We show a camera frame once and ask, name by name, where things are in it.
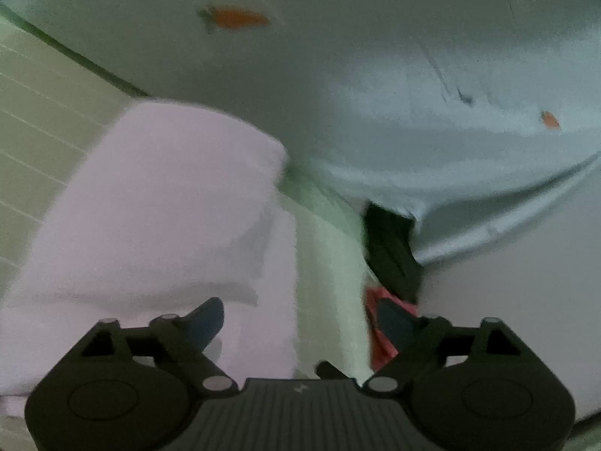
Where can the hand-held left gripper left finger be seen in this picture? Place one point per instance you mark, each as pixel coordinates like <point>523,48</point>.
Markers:
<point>206,320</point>

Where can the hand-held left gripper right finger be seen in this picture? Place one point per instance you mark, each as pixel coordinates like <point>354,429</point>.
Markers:
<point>395,322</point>

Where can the white garment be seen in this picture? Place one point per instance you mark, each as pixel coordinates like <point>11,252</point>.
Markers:
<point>164,197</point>

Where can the red cloth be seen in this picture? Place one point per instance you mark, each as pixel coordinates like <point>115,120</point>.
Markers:
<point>372,333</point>

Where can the black object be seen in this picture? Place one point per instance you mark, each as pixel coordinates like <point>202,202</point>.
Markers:
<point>389,244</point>

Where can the pale blue printed blanket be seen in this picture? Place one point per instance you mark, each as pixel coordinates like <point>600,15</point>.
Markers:
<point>352,80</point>

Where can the green grid mat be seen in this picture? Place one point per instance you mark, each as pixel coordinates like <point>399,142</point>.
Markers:
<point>37,103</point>

